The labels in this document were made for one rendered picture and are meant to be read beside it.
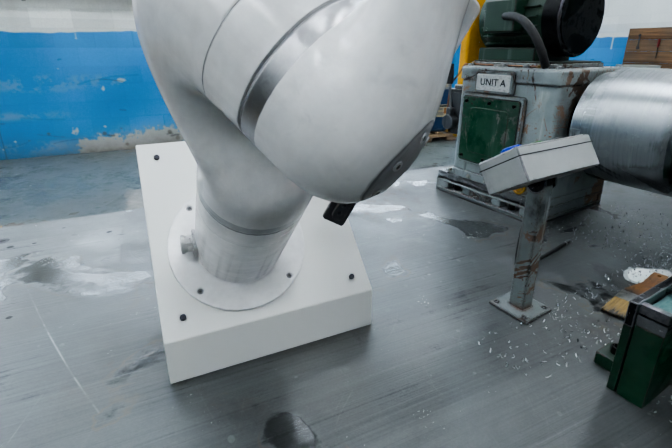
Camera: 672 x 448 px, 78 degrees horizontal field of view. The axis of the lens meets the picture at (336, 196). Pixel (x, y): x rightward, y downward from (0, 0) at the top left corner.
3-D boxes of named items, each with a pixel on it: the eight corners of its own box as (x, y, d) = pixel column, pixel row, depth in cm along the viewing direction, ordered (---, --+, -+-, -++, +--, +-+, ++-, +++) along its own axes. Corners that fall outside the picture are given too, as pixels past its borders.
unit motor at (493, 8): (485, 131, 137) (502, -12, 123) (585, 151, 111) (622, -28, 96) (426, 140, 124) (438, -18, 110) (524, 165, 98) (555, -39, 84)
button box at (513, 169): (558, 178, 68) (547, 148, 69) (601, 164, 62) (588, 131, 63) (488, 196, 60) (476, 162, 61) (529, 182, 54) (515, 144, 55)
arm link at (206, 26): (251, 259, 40) (314, 99, 20) (128, 129, 43) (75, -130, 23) (332, 190, 47) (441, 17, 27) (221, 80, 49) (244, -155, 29)
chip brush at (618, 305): (645, 272, 80) (646, 268, 80) (677, 283, 76) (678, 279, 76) (599, 311, 68) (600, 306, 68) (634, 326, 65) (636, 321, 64)
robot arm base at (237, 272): (175, 325, 53) (169, 285, 37) (160, 192, 60) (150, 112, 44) (316, 296, 60) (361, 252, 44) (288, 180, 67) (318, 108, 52)
